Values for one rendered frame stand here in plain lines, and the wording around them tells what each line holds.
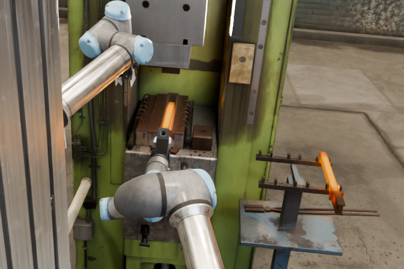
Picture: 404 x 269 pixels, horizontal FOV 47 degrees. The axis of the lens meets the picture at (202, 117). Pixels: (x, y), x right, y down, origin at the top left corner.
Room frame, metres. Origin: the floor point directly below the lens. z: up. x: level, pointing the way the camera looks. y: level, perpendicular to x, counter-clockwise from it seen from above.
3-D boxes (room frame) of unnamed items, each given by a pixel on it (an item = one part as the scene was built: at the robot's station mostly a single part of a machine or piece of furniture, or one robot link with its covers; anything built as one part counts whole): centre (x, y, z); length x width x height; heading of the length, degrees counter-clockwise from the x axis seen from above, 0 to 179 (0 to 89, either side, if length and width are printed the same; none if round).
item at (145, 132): (1.91, 0.17, 0.96); 0.42 x 0.20 x 0.09; 1
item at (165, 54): (1.91, 0.17, 1.32); 0.42 x 0.20 x 0.10; 1
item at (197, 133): (1.77, -0.01, 0.95); 0.12 x 0.08 x 0.06; 1
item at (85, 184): (1.61, 0.51, 0.62); 0.44 x 0.05 x 0.05; 1
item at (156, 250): (1.93, 0.12, 0.23); 0.55 x 0.37 x 0.47; 1
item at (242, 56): (1.84, -0.14, 1.27); 0.09 x 0.02 x 0.17; 91
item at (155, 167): (1.32, 0.14, 1.00); 0.11 x 0.08 x 0.09; 1
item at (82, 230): (1.82, 0.53, 0.36); 0.09 x 0.07 x 0.12; 91
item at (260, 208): (1.68, -0.52, 0.68); 0.60 x 0.04 x 0.01; 95
